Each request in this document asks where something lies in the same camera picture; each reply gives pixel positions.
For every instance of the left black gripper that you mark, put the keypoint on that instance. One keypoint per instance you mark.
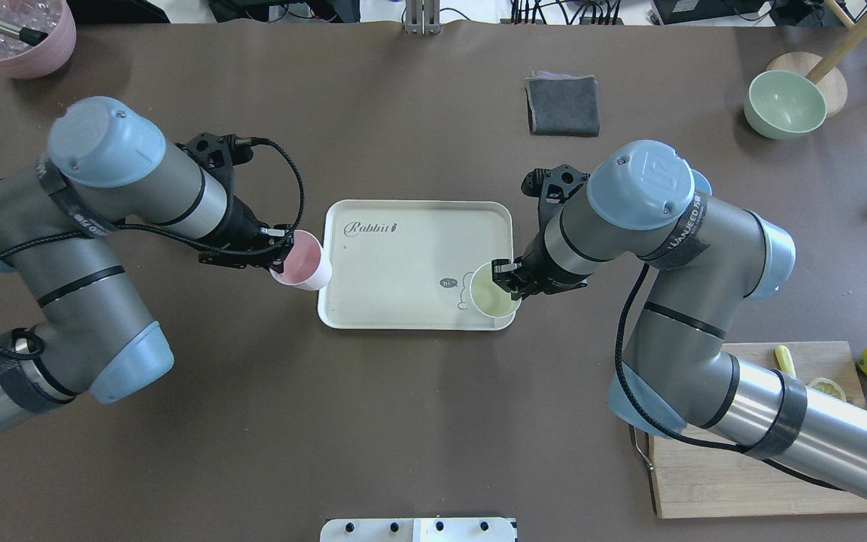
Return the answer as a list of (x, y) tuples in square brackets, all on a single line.
[(240, 228)]

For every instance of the pink bowl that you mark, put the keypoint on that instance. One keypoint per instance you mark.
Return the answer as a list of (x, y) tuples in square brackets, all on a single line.
[(36, 37)]

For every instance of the lemon half slice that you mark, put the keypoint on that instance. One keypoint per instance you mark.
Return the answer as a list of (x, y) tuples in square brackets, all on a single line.
[(829, 387)]

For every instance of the pale yellow cup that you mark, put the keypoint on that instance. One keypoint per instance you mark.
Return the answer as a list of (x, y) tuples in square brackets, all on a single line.
[(490, 299)]

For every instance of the aluminium frame post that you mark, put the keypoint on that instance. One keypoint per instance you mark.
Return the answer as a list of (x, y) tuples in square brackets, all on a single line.
[(422, 17)]

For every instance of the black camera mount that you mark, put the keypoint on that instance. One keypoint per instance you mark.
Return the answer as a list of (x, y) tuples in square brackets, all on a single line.
[(219, 155), (552, 188)]

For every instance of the cream plastic tray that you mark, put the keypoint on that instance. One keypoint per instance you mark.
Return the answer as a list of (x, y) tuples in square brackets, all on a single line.
[(407, 264)]

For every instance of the grey folded cloth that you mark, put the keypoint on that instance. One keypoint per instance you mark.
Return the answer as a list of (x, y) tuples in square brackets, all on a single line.
[(563, 105)]

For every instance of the wooden cup stand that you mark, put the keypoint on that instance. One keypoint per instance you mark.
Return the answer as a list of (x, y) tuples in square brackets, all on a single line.
[(822, 71)]

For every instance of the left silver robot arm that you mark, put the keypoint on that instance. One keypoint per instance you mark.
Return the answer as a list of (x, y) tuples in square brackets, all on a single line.
[(108, 169)]

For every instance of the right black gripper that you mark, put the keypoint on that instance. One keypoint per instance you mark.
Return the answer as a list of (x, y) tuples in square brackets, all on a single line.
[(539, 275)]

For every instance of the mint green bowl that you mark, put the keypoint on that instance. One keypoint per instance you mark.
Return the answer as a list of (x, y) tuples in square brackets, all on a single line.
[(782, 105)]

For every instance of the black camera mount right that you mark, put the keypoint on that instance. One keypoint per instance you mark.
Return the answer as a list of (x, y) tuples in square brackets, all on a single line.
[(552, 188)]

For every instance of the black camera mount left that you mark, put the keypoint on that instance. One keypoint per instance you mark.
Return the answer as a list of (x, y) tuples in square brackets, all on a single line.
[(219, 155)]

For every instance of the pink cup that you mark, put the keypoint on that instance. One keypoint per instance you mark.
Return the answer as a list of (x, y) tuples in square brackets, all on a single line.
[(307, 266)]

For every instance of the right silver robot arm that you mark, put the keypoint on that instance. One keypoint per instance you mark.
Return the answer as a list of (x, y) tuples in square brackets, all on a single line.
[(710, 256)]

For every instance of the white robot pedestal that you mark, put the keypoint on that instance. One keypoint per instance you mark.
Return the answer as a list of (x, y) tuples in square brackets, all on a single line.
[(475, 528)]

